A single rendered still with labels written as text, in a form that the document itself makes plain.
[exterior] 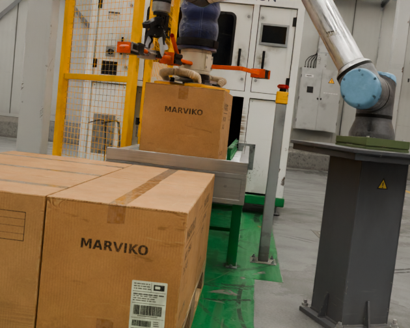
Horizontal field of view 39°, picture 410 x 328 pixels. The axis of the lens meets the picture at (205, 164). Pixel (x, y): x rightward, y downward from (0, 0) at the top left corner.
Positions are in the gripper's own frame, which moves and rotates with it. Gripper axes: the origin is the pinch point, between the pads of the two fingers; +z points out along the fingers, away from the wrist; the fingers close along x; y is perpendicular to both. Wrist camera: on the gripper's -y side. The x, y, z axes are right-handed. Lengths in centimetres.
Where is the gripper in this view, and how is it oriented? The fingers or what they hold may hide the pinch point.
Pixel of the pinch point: (153, 53)
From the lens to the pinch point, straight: 286.4
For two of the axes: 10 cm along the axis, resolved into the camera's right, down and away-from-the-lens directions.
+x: -8.7, -1.4, 4.8
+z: -1.2, 9.9, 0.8
